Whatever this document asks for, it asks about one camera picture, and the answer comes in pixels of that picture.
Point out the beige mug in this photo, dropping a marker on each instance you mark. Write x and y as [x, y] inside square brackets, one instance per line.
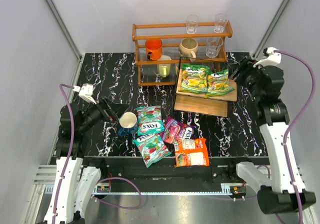
[188, 48]

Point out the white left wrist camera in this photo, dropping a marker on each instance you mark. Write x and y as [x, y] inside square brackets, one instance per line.
[85, 92]

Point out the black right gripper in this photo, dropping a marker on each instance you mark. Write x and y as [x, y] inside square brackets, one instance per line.
[243, 71]

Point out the pale yellow mug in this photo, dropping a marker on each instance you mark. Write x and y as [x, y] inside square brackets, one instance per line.
[164, 68]

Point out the two-tier wooden shelf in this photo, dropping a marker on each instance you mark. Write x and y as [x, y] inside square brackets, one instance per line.
[197, 103]

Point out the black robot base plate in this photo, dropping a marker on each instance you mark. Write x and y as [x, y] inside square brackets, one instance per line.
[135, 168]

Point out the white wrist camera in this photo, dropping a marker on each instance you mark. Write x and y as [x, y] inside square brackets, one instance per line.
[273, 58]
[85, 92]

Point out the blue mug cream inside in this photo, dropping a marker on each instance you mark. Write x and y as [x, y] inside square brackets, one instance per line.
[128, 124]

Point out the clear glass top right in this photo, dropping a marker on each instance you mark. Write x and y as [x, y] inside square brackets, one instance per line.
[220, 22]

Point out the teal mint candy bag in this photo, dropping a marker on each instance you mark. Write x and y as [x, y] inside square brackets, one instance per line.
[149, 120]
[152, 148]

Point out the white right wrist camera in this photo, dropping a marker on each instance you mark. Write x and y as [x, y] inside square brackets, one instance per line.
[273, 58]

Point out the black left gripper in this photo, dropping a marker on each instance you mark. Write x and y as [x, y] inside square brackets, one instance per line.
[105, 110]

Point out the orange wooden shelf rack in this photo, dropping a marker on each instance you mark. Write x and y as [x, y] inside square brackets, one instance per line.
[171, 35]

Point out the purple berry candy bag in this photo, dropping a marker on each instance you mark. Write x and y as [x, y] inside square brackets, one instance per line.
[175, 130]

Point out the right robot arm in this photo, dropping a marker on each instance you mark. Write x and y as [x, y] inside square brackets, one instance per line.
[284, 191]

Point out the orange mug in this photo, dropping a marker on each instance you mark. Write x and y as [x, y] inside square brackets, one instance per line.
[153, 49]

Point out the clear glass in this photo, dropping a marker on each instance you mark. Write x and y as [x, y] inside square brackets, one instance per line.
[220, 22]
[192, 22]

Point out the orange fruit candy bag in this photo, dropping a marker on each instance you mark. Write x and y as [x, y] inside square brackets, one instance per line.
[191, 152]

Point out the clear glass top left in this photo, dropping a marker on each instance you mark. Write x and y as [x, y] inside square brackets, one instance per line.
[192, 22]

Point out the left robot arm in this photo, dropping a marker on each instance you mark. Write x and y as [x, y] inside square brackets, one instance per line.
[75, 179]

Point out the green yellow candy bag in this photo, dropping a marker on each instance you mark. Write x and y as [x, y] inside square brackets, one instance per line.
[194, 78]

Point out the clear glass middle shelf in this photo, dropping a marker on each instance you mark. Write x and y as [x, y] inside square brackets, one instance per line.
[213, 46]

